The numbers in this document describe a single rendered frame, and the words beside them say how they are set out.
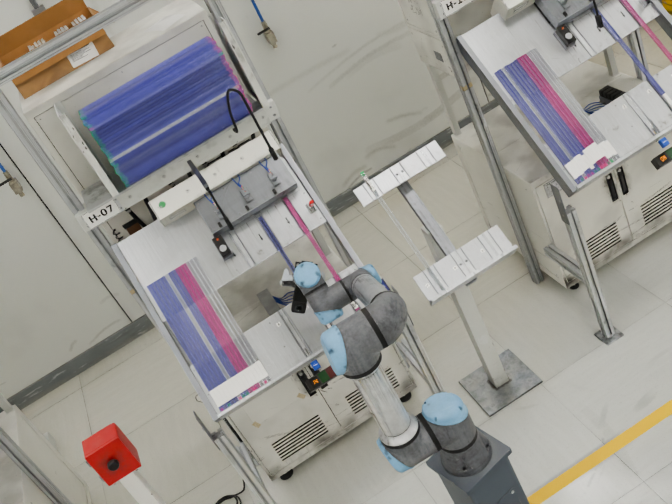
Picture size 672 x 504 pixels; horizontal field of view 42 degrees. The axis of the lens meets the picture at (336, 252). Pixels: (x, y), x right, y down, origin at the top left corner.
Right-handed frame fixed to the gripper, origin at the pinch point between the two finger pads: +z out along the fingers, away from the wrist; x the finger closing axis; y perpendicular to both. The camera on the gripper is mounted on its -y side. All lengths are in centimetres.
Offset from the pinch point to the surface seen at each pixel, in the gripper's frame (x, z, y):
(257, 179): 19.5, 11.1, 36.0
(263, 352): 10.4, 6.8, -22.9
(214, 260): 31.0, 14.0, 6.5
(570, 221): -92, 12, 35
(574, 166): -90, 5, 53
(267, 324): 10.2, 8.2, -13.4
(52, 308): 125, 182, -16
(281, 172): 11.5, 10.7, 39.4
